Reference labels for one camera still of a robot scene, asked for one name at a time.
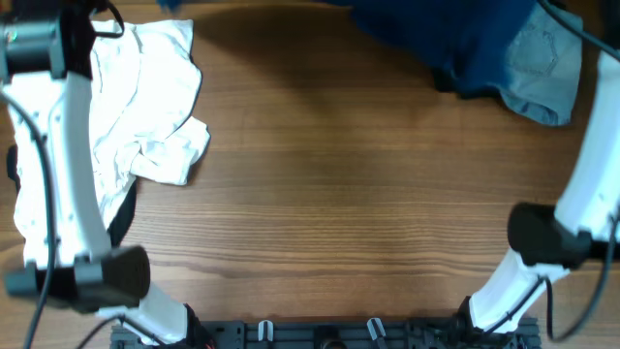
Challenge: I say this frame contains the teal blue polo shirt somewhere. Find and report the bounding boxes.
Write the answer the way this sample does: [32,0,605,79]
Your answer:
[157,0,539,101]

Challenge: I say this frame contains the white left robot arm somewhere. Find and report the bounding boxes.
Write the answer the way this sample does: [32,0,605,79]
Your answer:
[1,1,208,348]

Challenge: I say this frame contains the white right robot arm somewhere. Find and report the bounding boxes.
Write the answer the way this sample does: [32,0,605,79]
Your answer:
[450,1,619,343]

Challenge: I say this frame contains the white crumpled shirt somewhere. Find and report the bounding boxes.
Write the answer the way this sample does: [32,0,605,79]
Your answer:
[9,19,210,262]

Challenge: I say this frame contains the black garment under white shirt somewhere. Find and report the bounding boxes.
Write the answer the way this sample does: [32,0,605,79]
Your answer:
[6,144,138,247]

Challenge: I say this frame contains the light blue denim shorts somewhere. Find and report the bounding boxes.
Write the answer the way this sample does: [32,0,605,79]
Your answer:
[500,3,582,126]

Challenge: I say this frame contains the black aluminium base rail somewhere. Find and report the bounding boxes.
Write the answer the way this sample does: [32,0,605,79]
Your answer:
[109,317,542,349]

